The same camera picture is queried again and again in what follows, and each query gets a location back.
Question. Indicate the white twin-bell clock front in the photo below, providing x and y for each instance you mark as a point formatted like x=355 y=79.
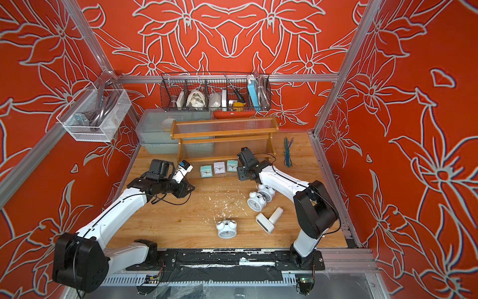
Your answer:
x=227 y=229

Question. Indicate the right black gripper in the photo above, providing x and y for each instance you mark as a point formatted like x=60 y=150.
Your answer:
x=240 y=170

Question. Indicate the white twin-bell clock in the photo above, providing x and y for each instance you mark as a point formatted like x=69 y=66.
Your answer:
x=256 y=201
x=227 y=229
x=267 y=192

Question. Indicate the black wire wall basket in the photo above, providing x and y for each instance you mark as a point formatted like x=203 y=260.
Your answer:
x=220 y=97

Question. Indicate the white digital clock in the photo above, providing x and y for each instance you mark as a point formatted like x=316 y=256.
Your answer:
x=265 y=223

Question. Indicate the black handled screwdriver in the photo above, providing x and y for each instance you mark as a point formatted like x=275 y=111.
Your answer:
x=238 y=95

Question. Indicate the white mesh wall basket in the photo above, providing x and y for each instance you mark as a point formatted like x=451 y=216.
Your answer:
x=95 y=114

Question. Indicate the white square alarm clock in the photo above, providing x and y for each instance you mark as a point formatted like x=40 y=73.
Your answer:
x=219 y=167

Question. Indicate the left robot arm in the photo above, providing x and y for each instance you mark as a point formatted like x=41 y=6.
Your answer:
x=82 y=260

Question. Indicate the white cloth bundle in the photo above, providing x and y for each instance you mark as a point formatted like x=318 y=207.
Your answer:
x=196 y=99

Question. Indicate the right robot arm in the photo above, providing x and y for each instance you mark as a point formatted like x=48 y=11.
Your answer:
x=314 y=209

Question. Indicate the light blue box in basket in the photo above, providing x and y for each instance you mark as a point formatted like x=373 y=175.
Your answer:
x=252 y=89

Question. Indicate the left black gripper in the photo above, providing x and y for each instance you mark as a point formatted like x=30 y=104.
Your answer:
x=170 y=174

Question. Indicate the green blue twist ties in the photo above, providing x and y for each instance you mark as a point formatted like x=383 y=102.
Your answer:
x=287 y=152

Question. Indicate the translucent plastic storage box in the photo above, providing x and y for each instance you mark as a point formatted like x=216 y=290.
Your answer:
x=154 y=129

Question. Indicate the wooden two-tier shelf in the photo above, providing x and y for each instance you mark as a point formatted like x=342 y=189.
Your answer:
x=202 y=143

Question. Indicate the mint square alarm clock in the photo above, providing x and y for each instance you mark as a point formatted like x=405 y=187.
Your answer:
x=206 y=171

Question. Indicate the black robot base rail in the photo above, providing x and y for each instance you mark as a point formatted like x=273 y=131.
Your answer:
x=230 y=266

